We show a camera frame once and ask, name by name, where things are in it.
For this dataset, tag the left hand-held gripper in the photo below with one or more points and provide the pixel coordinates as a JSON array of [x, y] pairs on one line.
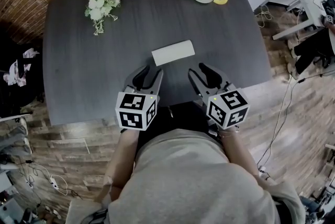
[[131, 105]]

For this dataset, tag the white power strip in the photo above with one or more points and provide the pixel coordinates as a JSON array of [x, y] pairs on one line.
[[54, 182]]

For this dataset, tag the pink patterned cloth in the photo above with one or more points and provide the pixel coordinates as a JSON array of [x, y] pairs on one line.
[[15, 71]]

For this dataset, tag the person's grey shirt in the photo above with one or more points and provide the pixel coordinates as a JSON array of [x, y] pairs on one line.
[[188, 178]]

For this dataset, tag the person's right forearm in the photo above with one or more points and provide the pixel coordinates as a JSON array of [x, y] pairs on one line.
[[238, 152]]

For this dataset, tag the black office chair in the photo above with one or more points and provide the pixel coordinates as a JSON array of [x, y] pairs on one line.
[[10, 87]]

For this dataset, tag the white glasses case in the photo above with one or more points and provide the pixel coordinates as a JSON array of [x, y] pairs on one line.
[[172, 53]]

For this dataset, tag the person's left forearm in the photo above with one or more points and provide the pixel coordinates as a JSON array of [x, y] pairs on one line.
[[123, 155]]

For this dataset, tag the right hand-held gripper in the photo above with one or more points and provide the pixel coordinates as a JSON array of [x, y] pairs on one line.
[[225, 107]]

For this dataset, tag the white flower bouquet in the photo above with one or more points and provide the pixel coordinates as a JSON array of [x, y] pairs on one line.
[[95, 8]]

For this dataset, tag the white side desk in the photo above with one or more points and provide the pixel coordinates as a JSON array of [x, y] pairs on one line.
[[13, 116]]

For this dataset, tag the person's black trousers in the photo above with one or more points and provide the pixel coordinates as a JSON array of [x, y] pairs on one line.
[[183, 118]]

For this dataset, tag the dark grey table white legs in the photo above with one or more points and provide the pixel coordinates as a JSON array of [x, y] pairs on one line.
[[78, 73]]

